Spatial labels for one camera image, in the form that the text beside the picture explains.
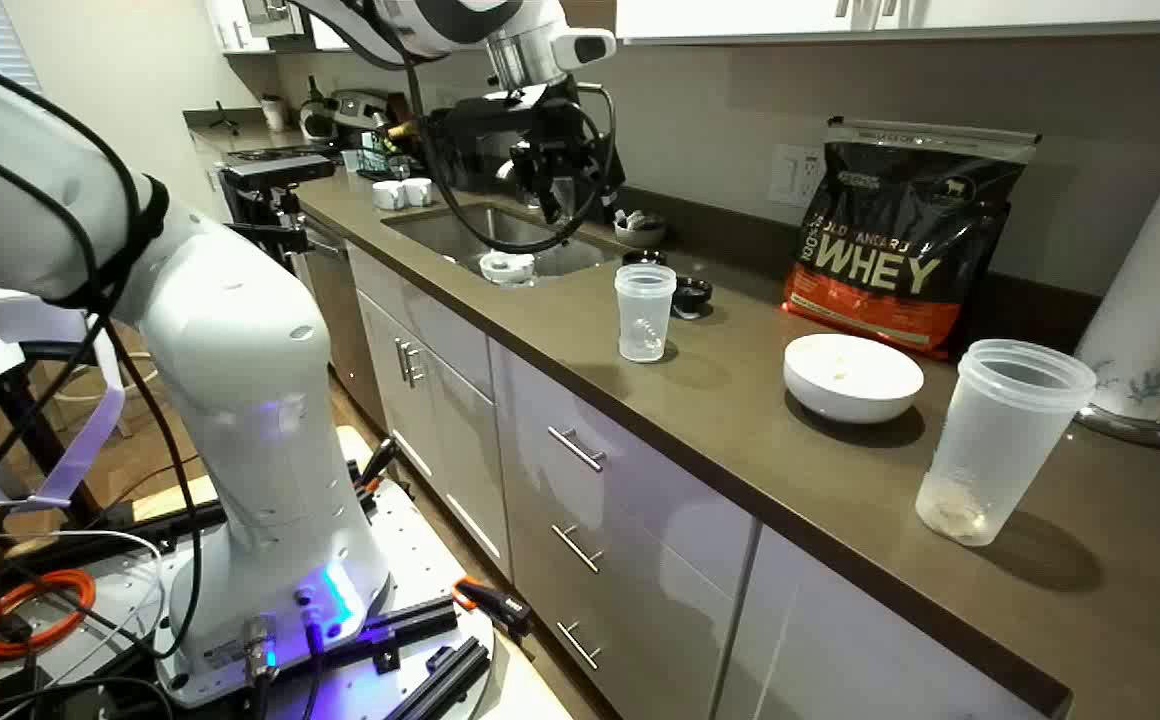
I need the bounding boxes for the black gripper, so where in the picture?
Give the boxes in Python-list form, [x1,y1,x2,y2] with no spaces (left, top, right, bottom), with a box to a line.
[425,78,625,224]

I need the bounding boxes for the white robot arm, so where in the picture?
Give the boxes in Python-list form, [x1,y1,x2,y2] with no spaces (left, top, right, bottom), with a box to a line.
[0,0,614,708]

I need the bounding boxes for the white cup in sink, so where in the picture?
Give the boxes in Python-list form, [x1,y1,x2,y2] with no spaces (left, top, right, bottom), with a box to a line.
[479,250,537,288]

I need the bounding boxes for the clear shaker cup left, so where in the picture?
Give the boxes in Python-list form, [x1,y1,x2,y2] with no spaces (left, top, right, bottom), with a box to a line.
[611,265,676,363]

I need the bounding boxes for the clear shaker cup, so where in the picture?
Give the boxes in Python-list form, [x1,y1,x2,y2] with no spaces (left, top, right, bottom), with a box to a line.
[611,265,676,363]
[916,341,1094,547]

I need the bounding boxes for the clear shaker cup right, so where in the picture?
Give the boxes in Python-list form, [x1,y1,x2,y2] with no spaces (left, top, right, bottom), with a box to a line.
[916,341,1094,547]

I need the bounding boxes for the steel kitchen sink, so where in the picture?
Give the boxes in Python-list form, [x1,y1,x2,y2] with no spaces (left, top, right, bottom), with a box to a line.
[390,204,611,283]

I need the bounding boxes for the black shaker lid far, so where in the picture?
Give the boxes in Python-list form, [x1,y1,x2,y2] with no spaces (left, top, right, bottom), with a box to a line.
[620,248,666,265]

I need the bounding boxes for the black shaker lid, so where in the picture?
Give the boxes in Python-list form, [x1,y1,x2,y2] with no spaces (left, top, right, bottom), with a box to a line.
[620,248,666,265]
[671,276,711,320]

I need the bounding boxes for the black shaker lid near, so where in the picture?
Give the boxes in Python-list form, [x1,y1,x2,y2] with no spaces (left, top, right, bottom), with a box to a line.
[671,276,711,320]

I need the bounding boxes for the black whey protein bag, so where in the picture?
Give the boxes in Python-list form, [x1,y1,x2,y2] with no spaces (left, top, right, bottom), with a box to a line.
[781,114,1040,350]

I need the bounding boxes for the white bowl with powder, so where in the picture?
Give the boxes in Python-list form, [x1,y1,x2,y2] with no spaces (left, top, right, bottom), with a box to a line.
[783,332,923,423]

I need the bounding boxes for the white wall outlet plate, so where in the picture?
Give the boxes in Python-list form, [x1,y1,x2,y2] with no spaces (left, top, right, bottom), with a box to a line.
[769,144,823,204]

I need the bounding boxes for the orange cable coil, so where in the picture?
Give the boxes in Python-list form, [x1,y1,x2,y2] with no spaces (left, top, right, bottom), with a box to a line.
[0,565,98,667]

